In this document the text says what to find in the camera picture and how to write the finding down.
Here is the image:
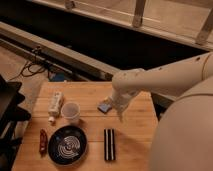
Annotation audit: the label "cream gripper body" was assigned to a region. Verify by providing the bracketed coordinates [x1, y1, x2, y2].
[109, 90, 139, 113]

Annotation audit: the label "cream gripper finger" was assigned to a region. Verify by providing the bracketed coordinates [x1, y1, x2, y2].
[117, 111, 123, 122]
[103, 97, 111, 103]

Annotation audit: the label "black white striped eraser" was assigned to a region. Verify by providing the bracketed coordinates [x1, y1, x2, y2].
[104, 129, 116, 161]

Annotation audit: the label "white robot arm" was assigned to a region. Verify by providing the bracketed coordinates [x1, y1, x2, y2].
[108, 52, 213, 171]

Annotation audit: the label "white ceramic cup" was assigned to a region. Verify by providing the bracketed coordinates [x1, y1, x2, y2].
[61, 102, 80, 125]

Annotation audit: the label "blue sponge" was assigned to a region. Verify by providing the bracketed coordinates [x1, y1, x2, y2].
[97, 100, 112, 114]

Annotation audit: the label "blue floor object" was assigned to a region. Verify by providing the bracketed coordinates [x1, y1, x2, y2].
[50, 73, 65, 82]

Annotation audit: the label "white tube bottle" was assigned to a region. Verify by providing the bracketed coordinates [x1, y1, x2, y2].
[48, 92, 64, 124]

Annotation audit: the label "black patterned plate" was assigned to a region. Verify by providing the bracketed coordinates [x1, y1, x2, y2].
[48, 125, 87, 166]

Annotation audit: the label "red pocket knife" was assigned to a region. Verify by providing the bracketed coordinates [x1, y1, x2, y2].
[39, 129, 48, 155]

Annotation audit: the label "black chair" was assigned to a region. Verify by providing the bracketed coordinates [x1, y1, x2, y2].
[0, 74, 31, 171]

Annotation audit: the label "black floor cables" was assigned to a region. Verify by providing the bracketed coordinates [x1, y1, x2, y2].
[19, 46, 54, 78]

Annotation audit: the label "wooden beam rail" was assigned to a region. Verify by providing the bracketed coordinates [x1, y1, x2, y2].
[0, 21, 119, 80]

